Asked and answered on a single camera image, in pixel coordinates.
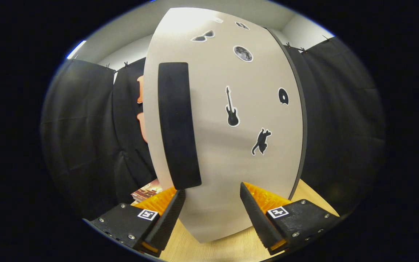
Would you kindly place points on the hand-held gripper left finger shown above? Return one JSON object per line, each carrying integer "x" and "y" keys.
{"x": 167, "y": 222}

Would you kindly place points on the ceiling strip light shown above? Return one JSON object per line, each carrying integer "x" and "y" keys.
{"x": 75, "y": 49}

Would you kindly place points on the black backdrop cloth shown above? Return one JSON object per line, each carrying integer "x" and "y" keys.
{"x": 340, "y": 127}

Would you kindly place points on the brown cover book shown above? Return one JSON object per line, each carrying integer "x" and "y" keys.
{"x": 146, "y": 191}

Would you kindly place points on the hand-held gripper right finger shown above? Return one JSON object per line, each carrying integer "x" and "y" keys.
{"x": 256, "y": 218}

